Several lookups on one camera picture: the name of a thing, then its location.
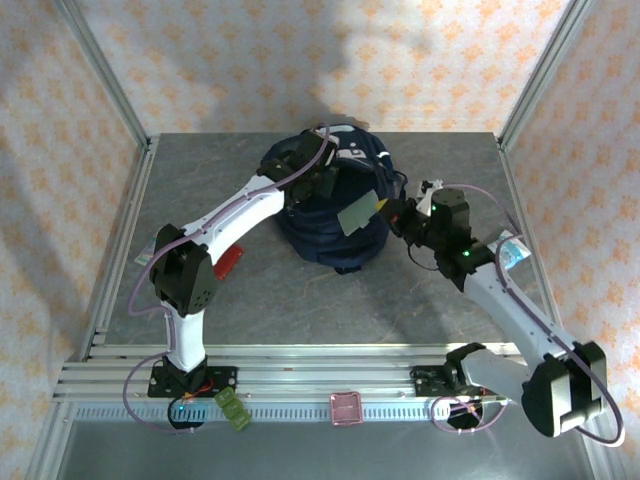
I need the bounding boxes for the aluminium frame post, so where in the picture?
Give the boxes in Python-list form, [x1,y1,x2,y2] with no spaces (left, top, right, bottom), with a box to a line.
[498,0,599,149]
[52,0,154,149]

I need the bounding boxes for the aluminium mounting rail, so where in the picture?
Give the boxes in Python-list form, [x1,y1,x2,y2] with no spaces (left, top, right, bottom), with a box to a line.
[53,343,599,401]

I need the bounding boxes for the light green card holder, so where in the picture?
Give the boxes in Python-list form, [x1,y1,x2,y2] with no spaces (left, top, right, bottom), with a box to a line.
[337,191,379,236]

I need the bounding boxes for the navy blue backpack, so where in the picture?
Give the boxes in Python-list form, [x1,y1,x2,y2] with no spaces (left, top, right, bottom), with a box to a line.
[259,124,409,275]

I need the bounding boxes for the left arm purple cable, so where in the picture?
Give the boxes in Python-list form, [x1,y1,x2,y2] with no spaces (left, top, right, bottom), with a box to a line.
[122,123,337,436]

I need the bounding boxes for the slotted grey cable duct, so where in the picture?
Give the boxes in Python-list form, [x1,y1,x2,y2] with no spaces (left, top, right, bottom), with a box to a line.
[69,403,501,424]

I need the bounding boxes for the green button pad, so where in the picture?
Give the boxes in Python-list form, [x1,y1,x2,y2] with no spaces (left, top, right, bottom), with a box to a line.
[213,387,251,431]

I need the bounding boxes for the blue face mask pack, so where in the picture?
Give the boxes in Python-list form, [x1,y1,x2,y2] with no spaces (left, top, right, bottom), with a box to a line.
[487,229,531,271]

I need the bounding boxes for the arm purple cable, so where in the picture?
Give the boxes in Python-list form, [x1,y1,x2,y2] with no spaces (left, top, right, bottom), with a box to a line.
[430,184,626,447]
[122,123,337,436]

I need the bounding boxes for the red wallet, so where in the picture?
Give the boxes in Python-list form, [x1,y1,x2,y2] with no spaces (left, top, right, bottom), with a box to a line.
[213,244,246,281]

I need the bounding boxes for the green white paper packet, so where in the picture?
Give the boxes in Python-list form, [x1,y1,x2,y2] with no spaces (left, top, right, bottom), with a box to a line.
[135,237,159,266]

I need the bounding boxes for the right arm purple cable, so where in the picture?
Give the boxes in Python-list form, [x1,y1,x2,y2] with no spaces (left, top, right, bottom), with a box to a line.
[430,184,626,447]

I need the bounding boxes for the pink square tray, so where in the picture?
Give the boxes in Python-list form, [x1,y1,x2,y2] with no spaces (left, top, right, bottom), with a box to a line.
[328,392,362,427]

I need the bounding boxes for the aluminium lower frame bar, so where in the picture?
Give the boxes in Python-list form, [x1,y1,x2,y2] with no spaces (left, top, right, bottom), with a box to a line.
[27,402,76,480]
[573,399,617,480]

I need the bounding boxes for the aluminium side rail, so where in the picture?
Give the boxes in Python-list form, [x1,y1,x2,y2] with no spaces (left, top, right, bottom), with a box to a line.
[497,134,576,359]
[74,134,161,361]

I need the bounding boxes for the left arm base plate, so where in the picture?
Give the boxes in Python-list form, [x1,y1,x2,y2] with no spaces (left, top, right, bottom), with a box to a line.
[148,366,238,399]

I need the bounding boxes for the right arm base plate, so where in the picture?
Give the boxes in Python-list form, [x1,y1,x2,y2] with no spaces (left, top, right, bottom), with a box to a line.
[410,366,504,399]

